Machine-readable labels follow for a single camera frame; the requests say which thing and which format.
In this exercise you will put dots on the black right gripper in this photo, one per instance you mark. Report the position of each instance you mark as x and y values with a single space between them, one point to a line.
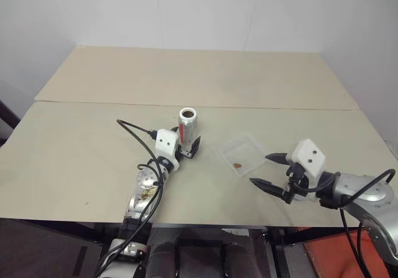
293 178

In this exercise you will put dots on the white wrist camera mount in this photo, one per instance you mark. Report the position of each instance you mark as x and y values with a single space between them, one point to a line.
308 156
166 142

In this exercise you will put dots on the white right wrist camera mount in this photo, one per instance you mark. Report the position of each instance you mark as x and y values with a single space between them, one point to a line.
308 156

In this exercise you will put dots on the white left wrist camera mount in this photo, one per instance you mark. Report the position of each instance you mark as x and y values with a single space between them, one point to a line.
166 142

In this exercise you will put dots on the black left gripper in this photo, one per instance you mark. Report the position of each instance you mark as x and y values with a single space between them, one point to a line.
183 155

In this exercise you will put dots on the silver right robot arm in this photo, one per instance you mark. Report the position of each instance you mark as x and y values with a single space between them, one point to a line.
373 194

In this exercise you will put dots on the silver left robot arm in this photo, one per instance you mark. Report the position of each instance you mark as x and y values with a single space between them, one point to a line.
146 178

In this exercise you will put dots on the dark rounded shape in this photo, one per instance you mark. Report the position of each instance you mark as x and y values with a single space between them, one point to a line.
237 259
162 259

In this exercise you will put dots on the dark brown furniture piece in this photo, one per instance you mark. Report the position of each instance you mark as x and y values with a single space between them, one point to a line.
6 122

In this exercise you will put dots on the small brown food piece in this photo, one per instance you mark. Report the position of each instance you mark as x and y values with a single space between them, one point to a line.
237 165

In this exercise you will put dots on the silver red can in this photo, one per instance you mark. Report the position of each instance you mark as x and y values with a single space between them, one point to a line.
186 130

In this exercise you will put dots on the clear plastic tray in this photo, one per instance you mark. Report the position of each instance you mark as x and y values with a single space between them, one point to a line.
245 150

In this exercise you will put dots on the white paper sheet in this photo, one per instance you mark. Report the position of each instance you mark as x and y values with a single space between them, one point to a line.
237 231

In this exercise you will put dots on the orange fabric object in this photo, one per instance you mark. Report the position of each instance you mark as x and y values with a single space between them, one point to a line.
329 253

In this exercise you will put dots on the black metal table frame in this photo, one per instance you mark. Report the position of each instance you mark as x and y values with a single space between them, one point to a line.
281 243

